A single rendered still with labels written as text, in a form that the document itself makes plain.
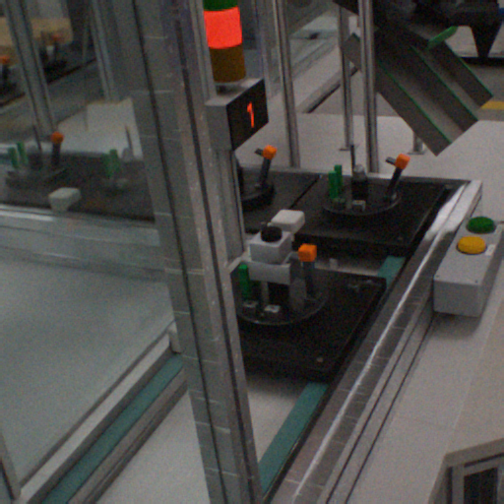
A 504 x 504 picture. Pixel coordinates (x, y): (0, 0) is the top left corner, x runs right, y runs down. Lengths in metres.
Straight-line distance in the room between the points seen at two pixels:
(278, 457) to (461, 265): 0.47
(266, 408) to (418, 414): 0.21
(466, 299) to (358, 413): 0.33
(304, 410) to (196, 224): 0.56
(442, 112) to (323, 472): 0.95
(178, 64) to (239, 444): 0.27
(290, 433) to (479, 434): 0.26
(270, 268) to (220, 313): 0.58
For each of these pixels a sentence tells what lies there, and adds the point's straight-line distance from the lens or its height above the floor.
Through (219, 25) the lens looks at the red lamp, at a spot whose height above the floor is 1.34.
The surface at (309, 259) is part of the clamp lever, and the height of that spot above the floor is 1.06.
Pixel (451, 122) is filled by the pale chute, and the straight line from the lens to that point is 1.65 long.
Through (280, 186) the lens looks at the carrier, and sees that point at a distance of 1.52.
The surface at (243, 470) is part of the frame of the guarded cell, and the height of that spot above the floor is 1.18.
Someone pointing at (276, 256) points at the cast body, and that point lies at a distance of 1.07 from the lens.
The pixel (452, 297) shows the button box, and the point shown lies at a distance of 1.22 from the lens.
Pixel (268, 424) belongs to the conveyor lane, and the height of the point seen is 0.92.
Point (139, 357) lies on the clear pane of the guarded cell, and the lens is 0.46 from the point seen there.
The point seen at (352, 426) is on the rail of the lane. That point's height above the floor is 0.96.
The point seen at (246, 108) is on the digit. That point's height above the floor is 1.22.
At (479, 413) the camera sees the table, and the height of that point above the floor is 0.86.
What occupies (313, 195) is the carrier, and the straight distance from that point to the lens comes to 1.47.
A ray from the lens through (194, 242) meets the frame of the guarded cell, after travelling 0.47.
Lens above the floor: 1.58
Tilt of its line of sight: 28 degrees down
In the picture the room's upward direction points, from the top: 7 degrees counter-clockwise
